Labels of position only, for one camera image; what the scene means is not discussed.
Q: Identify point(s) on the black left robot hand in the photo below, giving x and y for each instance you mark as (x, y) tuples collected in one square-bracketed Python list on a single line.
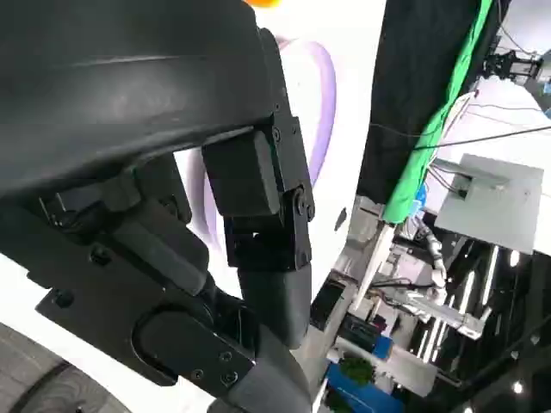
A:
[(129, 86)]

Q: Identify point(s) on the orange white toy bread roll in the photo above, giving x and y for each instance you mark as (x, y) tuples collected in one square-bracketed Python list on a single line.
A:
[(260, 2)]

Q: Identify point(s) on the lilac plate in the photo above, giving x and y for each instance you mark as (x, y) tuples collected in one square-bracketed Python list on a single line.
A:
[(325, 86)]

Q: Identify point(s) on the black backdrop curtain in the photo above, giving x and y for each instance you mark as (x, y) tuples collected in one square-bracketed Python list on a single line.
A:
[(400, 86)]

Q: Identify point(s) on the green cloth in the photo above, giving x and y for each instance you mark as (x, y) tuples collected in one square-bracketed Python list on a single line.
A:
[(406, 189)]

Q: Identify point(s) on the green plant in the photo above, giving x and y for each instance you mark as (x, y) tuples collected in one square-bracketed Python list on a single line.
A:
[(355, 370)]

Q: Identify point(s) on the black workshop machine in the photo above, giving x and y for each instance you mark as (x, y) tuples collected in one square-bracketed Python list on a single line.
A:
[(512, 64)]

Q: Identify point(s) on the blue box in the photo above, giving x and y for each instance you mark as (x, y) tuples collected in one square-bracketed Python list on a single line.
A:
[(357, 396)]

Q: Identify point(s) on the grey metal cabinet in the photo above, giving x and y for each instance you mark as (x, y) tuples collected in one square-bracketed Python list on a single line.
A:
[(495, 215)]

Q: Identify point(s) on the silver metal beam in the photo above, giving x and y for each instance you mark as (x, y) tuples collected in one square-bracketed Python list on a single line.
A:
[(447, 318)]

